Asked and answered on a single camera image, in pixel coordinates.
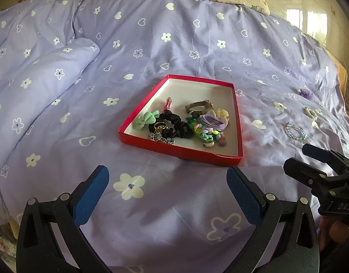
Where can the red shallow cardboard box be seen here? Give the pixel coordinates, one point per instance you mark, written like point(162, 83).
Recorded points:
point(191, 91)

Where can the black scrunchie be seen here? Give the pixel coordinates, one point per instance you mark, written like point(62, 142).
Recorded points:
point(177, 125)

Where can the purple floral blanket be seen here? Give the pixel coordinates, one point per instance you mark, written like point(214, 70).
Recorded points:
point(191, 34)

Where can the pink hair clip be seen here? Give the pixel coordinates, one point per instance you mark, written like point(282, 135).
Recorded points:
point(167, 103)

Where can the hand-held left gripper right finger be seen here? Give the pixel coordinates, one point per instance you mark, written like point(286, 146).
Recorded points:
point(245, 196)

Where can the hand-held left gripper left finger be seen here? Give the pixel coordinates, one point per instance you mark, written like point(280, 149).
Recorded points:
point(90, 196)

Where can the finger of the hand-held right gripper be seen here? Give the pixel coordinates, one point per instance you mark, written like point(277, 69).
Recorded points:
point(319, 153)
point(305, 172)

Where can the purple scrunchie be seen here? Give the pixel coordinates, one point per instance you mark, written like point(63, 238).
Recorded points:
point(306, 94)

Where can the cream flower hair clip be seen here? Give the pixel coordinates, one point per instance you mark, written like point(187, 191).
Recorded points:
point(223, 113)

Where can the floral cloth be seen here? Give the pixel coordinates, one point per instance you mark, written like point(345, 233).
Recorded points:
point(2, 243)

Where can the gold wristwatch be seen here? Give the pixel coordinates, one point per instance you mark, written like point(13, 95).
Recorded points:
point(195, 107)

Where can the person's right hand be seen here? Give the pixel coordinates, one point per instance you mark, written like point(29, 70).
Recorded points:
point(333, 230)

